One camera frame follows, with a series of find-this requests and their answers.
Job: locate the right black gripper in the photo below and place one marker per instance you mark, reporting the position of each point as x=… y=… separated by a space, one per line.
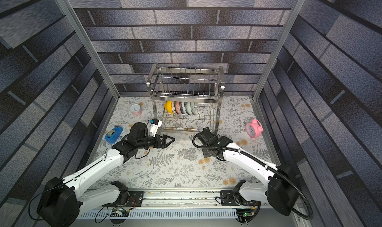
x=207 y=151

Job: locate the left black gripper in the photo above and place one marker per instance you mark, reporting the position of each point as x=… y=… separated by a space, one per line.
x=164 y=144

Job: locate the blue white patterned bowl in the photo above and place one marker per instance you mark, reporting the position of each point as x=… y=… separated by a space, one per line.
x=183 y=109

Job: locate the yellow bowl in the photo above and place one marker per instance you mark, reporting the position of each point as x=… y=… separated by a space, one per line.
x=168 y=107

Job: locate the brown patterned bowl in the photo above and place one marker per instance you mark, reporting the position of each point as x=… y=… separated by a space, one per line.
x=174 y=108

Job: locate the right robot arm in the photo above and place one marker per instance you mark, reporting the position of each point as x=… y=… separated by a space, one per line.
x=275 y=191

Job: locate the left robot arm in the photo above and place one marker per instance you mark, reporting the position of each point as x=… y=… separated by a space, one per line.
x=120 y=153

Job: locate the stainless steel dish rack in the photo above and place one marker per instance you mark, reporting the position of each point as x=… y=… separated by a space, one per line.
x=203 y=85

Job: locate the floral tablecloth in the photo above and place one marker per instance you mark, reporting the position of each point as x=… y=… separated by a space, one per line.
x=183 y=165

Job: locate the pink white cup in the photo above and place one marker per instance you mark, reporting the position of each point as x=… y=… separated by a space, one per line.
x=136 y=110

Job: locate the pink alarm clock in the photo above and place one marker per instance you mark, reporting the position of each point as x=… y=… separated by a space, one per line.
x=254 y=129

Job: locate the blue tape dispenser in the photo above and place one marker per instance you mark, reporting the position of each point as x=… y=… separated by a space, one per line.
x=113 y=135

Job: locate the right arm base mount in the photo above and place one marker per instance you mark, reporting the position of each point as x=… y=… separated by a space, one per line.
x=230 y=198

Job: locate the aluminium front rail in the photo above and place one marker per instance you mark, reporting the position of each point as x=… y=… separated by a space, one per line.
x=179 y=197

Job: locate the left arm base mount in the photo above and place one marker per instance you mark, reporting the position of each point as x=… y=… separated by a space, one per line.
x=132 y=199

